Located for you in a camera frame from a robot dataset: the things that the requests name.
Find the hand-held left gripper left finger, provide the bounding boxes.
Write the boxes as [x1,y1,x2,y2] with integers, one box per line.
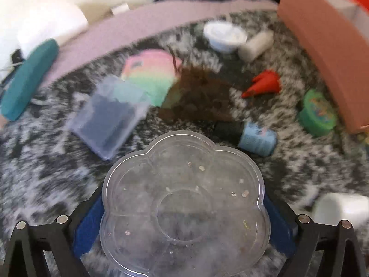
[0,192,105,277]

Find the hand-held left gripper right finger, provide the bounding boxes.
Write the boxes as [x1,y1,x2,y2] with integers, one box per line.
[263,193,368,277]

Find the clear flower-shaped plastic box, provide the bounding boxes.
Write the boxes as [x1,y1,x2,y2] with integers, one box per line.
[99,130,271,274]

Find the white rectangular block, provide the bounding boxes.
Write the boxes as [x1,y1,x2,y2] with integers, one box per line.
[312,192,369,237]

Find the black and white fuzzy desk mat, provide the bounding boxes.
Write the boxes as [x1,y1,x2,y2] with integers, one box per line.
[0,9,369,277]

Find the blue bottle with black cap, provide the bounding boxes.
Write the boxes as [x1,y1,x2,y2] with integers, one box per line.
[214,120,277,157]

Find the clear square plastic box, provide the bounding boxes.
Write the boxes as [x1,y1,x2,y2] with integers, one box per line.
[66,75,152,161]

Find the green round slime tub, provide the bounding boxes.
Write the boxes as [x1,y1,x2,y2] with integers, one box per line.
[297,89,338,137]

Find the red cone-shaped toy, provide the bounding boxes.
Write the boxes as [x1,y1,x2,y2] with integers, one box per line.
[241,70,281,99]

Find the brown furry toy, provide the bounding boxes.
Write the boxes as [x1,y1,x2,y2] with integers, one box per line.
[157,46,235,123]

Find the teal pencil case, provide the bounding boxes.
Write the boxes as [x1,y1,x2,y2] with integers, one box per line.
[1,38,60,121]

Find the pastel rainbow plush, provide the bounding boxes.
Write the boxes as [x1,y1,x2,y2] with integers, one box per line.
[120,49,183,107]

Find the pink storage box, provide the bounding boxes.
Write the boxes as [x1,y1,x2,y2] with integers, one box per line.
[277,0,369,135]

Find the white round container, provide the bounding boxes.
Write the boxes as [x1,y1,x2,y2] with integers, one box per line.
[203,21,248,53]

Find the white charger plug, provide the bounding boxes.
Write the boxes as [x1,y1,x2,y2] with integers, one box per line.
[111,3,130,15]

